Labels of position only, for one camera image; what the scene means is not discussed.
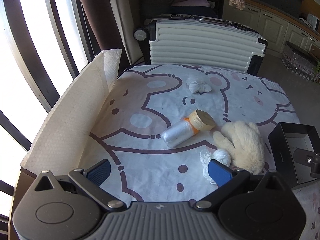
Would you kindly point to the white cloth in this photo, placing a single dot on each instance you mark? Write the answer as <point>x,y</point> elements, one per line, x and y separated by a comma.
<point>198,86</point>

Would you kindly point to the brown curtain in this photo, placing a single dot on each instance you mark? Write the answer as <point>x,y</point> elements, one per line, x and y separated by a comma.
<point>103,24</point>

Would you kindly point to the black cardboard box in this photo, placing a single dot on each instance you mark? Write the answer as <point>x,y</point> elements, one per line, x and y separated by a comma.
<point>295,149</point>

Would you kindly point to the white ribbed suitcase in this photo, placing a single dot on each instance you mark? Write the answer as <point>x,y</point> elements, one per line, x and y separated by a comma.
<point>202,41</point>

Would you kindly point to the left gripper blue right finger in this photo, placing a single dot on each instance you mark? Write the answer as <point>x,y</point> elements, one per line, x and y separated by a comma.
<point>219,173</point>

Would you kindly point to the fluffy cream mitten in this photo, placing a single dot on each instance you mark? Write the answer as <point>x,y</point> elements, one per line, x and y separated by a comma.
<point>244,144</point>

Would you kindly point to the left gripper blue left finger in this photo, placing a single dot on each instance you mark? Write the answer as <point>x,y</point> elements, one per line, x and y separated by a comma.
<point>99,172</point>

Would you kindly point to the pack of water bottles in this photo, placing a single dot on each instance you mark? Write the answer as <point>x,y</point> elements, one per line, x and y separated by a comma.
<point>300,62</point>

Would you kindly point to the cream kitchen cabinets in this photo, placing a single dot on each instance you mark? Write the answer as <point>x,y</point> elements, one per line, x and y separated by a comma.
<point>275,29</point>

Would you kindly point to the oval wooden block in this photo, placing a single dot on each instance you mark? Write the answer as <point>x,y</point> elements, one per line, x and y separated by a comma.
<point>201,120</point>

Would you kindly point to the plastic film roll orange end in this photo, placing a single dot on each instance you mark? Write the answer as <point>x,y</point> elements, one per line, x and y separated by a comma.
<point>178,133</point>

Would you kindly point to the cartoon bear bedsheet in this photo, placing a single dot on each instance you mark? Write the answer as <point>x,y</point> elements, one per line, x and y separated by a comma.
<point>203,153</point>

